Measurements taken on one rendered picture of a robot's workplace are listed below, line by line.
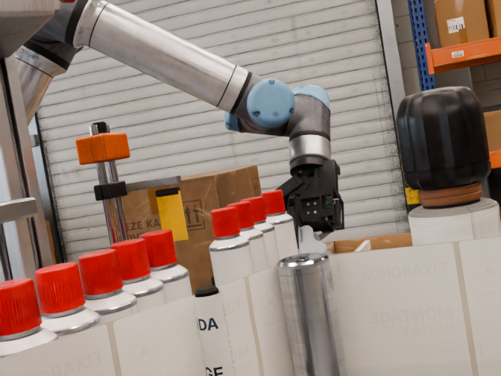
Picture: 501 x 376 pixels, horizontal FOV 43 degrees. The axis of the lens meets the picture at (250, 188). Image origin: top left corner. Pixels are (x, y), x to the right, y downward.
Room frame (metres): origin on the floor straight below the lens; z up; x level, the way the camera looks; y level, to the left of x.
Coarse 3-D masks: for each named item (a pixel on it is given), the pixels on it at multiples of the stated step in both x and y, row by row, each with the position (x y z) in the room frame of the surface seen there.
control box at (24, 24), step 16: (0, 0) 0.51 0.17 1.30; (16, 0) 0.51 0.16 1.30; (32, 0) 0.52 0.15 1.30; (48, 0) 0.53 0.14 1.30; (0, 16) 0.51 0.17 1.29; (16, 16) 0.51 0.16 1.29; (32, 16) 0.52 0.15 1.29; (48, 16) 0.53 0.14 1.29; (0, 32) 0.55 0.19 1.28; (16, 32) 0.56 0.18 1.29; (32, 32) 0.57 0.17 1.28; (0, 48) 0.61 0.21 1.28; (16, 48) 0.63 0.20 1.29
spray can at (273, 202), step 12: (264, 192) 0.97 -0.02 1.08; (276, 192) 0.96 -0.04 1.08; (264, 204) 0.96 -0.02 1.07; (276, 204) 0.95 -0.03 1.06; (276, 216) 0.95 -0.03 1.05; (288, 216) 0.96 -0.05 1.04; (276, 228) 0.95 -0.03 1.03; (288, 228) 0.95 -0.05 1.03; (288, 240) 0.95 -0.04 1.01; (288, 252) 0.95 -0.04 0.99
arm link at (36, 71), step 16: (32, 48) 1.06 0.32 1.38; (48, 48) 1.07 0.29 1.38; (64, 48) 1.09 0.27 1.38; (80, 48) 1.18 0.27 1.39; (16, 64) 1.08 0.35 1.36; (32, 64) 1.08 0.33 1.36; (48, 64) 1.08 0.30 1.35; (64, 64) 1.11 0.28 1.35; (32, 80) 1.08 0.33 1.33; (48, 80) 1.11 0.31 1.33; (32, 96) 1.09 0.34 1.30; (32, 112) 1.11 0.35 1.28
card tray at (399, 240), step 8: (336, 240) 1.75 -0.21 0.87; (344, 240) 1.74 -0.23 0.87; (352, 240) 1.74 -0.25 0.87; (360, 240) 1.73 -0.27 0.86; (376, 240) 1.71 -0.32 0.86; (384, 240) 1.70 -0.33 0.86; (392, 240) 1.70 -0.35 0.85; (400, 240) 1.69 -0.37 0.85; (408, 240) 1.68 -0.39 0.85; (328, 248) 1.69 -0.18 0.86; (336, 248) 1.75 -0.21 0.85; (344, 248) 1.74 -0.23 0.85; (352, 248) 1.74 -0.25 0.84; (376, 248) 1.71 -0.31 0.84; (384, 248) 1.70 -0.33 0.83
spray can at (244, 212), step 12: (228, 204) 0.84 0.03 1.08; (240, 204) 0.83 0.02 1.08; (240, 216) 0.83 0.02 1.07; (252, 216) 0.84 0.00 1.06; (240, 228) 0.83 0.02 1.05; (252, 228) 0.84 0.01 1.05; (252, 240) 0.82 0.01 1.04; (252, 252) 0.82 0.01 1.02; (264, 252) 0.83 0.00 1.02; (264, 264) 0.83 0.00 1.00
